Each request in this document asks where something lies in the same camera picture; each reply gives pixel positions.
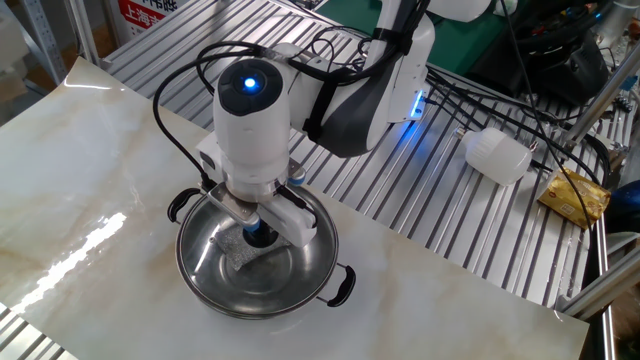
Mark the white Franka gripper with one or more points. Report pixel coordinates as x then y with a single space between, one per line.
295 225

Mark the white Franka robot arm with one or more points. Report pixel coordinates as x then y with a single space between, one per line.
252 135

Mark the grey metallic scouring sponge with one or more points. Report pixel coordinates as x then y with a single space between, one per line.
235 252

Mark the marble pattern mat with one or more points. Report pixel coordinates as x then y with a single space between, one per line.
100 175

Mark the large white LED bulb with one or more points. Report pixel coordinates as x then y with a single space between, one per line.
500 157

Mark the red printed sign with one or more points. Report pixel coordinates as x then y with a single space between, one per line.
142 17

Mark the golden foil packet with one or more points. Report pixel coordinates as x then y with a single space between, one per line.
575 197

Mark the small white round object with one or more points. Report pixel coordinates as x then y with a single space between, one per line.
506 6

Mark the perforated metal bar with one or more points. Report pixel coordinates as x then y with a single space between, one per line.
45 40

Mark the black racing wheel controller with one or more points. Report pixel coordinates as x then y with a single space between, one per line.
575 75

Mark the dark blue round object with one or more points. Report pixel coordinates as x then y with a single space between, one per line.
627 205

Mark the silver wrist camera blue cap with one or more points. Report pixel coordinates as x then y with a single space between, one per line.
235 210

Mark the plain aluminium post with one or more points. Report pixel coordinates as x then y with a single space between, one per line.
84 30

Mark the aluminium frame rail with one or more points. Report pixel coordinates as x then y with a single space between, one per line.
600 290

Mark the slanted aluminium frame bar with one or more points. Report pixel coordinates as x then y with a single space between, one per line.
600 100

